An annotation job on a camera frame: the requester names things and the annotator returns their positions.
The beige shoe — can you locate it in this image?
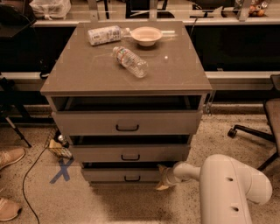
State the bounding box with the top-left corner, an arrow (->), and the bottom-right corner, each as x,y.
0,148 -> 25,170
0,198 -> 21,221

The black office chair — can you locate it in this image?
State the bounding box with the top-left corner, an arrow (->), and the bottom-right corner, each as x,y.
227,73 -> 280,172

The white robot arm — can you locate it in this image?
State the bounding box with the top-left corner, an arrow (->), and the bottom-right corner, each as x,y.
156,154 -> 272,224

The grey top drawer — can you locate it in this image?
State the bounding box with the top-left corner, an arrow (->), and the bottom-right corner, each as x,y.
50,95 -> 202,136

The upper beige shoe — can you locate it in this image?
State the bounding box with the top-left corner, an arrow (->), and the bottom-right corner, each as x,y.
0,148 -> 25,170

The white-labelled plastic bottle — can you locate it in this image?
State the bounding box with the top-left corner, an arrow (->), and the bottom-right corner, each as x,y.
87,25 -> 130,46

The black tripod stand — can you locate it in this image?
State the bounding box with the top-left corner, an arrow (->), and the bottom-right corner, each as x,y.
0,76 -> 33,149

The lower beige shoe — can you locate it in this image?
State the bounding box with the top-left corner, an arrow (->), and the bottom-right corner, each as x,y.
0,198 -> 21,221

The wire basket with items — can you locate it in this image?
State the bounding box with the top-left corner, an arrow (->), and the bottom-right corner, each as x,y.
45,129 -> 73,159

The grey drawer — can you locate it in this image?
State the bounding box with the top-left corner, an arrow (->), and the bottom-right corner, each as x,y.
81,161 -> 176,183
70,135 -> 190,163
50,95 -> 202,136

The grey middle drawer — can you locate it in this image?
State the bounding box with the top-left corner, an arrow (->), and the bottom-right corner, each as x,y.
70,135 -> 190,163

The grey bottom drawer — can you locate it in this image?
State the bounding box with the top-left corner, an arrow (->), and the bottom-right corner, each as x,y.
81,161 -> 176,183

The grey three-drawer cabinet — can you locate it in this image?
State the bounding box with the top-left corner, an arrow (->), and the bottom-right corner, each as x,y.
39,20 -> 213,186

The clear plastic water bottle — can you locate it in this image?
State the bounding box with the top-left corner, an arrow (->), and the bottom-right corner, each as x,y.
113,46 -> 148,78

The fruit bowl on shelf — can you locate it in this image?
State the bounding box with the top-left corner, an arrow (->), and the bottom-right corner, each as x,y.
248,0 -> 269,17

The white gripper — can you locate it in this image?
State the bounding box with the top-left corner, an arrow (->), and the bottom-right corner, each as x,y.
155,164 -> 182,191

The white plastic bag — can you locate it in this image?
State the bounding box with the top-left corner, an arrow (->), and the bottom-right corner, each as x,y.
30,0 -> 71,20

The white paper bowl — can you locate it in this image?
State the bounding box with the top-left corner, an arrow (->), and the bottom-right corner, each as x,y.
130,26 -> 163,46

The black floor cable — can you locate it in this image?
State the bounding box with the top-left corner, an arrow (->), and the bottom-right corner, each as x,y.
22,145 -> 51,224

